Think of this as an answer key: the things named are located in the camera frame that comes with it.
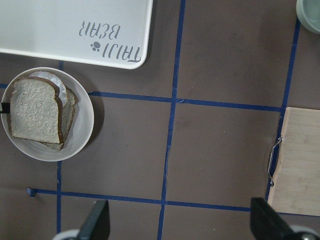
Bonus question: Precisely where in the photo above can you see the cream round plate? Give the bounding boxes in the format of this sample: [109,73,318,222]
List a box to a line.
[0,67,95,162]

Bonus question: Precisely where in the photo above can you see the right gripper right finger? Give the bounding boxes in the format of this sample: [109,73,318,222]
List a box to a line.
[250,197,295,240]

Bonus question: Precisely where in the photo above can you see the fake fried egg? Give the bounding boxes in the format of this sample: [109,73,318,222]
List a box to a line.
[29,71,68,108]

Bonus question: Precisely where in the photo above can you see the wooden cutting board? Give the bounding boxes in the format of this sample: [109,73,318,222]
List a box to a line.
[268,107,320,216]

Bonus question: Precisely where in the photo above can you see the bread slice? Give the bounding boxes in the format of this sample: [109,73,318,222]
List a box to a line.
[41,87,78,151]
[10,76,64,144]

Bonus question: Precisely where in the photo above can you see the bread slice on plate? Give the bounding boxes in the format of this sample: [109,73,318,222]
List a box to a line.
[41,87,78,151]

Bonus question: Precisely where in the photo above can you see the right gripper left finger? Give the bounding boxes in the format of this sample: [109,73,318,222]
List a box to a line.
[78,200,110,240]

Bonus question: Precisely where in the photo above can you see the cream bear tray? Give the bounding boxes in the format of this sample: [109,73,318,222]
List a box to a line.
[0,0,154,70]

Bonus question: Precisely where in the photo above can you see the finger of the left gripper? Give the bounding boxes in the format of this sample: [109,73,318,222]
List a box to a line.
[0,102,10,114]

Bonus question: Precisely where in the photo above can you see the light green bowl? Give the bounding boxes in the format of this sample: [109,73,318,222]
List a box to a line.
[296,0,320,34]

